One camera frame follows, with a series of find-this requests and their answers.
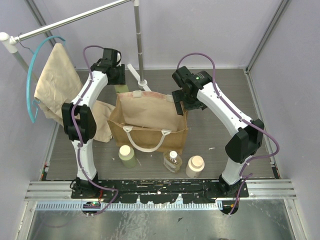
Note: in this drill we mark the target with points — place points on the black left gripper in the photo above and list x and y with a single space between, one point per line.
119 75

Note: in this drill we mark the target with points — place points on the white clothes rack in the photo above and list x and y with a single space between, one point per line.
9 42

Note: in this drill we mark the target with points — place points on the burlap canvas tote bag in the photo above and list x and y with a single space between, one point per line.
148 122

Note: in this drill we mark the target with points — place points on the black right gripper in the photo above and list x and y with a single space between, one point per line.
178 95

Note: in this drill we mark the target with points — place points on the beige cloth garment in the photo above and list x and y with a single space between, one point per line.
59 83

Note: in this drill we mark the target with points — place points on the aluminium frame post left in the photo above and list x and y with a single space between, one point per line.
31 4

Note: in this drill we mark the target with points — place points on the teal clothes hanger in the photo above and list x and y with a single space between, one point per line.
32 106

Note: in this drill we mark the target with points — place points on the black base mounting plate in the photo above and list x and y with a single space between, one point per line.
156 191

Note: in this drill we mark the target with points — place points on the aluminium frame post right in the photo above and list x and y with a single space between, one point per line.
279 12

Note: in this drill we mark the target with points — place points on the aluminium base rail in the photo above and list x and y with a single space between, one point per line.
252 189

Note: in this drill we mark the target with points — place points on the cream bottle wooden cap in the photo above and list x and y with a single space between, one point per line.
195 166

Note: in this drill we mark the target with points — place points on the green bottle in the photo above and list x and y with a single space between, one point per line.
127 155

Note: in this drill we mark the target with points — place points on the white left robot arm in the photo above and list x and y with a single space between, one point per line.
78 120

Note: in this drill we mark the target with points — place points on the clear amber liquid bottle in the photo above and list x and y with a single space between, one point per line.
172 161

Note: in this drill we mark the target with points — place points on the white cable duct strip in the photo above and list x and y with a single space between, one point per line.
81 205

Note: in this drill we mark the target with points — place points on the aluminium frame post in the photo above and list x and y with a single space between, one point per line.
279 12
31 4

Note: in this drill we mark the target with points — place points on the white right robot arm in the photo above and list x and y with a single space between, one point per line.
198 91

